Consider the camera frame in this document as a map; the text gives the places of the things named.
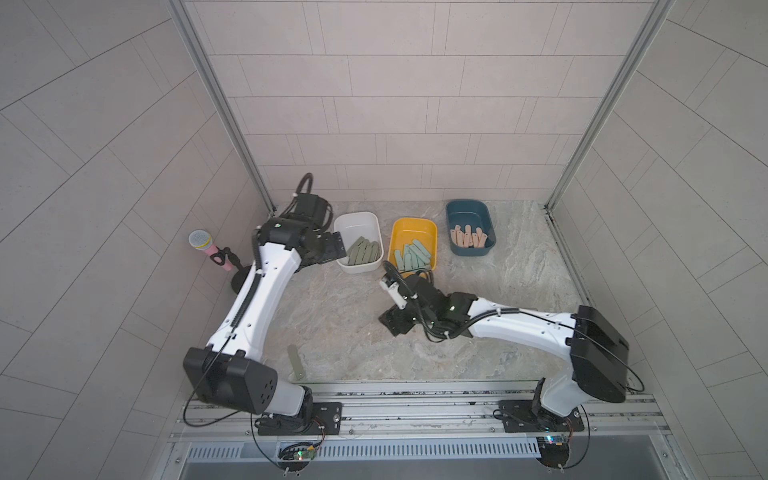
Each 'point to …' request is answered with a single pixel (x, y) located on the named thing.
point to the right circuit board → (554, 450)
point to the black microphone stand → (219, 257)
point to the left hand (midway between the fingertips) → (333, 250)
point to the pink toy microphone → (202, 240)
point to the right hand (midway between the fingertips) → (388, 312)
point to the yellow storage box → (412, 246)
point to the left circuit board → (297, 454)
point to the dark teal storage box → (475, 213)
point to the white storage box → (351, 226)
